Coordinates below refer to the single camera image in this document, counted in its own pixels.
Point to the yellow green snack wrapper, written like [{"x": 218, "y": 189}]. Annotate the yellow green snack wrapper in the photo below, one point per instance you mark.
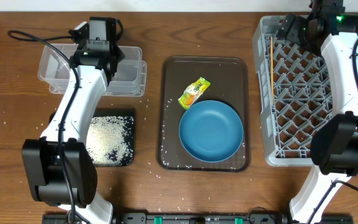
[{"x": 193, "y": 92}]

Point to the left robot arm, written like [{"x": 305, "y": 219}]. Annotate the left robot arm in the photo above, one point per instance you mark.
[{"x": 58, "y": 167}]

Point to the black plastic tray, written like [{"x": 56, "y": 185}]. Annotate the black plastic tray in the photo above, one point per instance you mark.
[{"x": 126, "y": 115}]

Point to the grey dishwasher rack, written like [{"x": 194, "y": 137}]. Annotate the grey dishwasher rack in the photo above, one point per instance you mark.
[{"x": 303, "y": 101}]

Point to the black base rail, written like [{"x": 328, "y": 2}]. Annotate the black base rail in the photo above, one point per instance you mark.
[{"x": 256, "y": 218}]

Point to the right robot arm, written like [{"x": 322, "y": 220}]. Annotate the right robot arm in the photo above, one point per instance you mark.
[{"x": 331, "y": 33}]

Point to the pile of white rice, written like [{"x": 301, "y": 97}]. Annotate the pile of white rice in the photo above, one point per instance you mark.
[{"x": 109, "y": 140}]

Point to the clear plastic bin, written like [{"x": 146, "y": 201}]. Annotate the clear plastic bin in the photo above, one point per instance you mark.
[{"x": 131, "y": 53}]

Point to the dark blue plate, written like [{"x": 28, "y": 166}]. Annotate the dark blue plate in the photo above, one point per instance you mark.
[{"x": 211, "y": 131}]

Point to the brown serving tray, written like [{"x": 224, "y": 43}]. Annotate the brown serving tray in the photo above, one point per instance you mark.
[{"x": 229, "y": 84}]

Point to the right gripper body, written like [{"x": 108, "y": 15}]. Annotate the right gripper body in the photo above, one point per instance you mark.
[{"x": 299, "y": 30}]

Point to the wooden chopstick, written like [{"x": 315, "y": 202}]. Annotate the wooden chopstick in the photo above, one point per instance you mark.
[{"x": 271, "y": 70}]

